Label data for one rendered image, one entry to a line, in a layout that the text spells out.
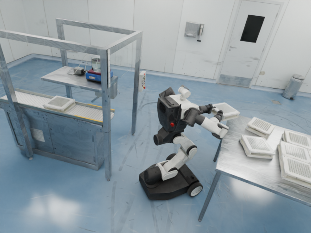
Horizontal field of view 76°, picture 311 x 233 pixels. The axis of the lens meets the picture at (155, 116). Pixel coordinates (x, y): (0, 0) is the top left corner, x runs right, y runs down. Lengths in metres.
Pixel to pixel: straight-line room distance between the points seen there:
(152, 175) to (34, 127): 1.56
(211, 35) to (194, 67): 0.89
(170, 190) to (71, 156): 1.32
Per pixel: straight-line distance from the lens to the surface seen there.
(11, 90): 2.61
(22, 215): 2.62
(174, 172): 2.39
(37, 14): 6.71
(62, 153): 2.88
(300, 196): 2.02
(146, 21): 5.61
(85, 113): 2.39
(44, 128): 2.76
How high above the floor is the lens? 2.06
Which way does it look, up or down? 32 degrees down
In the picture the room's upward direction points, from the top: 7 degrees clockwise
